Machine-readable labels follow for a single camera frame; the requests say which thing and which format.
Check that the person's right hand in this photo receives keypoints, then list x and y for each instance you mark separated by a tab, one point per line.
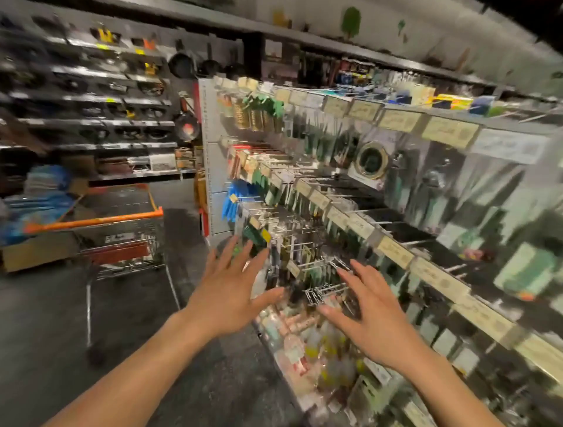
383	321

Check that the person's left hand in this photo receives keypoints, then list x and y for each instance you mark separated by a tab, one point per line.
229	295

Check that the kitchen tools display rack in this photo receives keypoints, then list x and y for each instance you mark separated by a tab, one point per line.
211	149

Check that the person's left forearm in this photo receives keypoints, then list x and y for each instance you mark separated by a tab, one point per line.
132	378

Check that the background cookware shelf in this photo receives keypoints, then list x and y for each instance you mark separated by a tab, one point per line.
88	97

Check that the rows of hanging utensil packets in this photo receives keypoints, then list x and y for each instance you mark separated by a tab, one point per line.
457	202

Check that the black frying pan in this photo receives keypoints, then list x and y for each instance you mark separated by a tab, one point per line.
186	128

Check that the large open cardboard box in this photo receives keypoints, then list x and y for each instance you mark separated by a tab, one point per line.
35	252

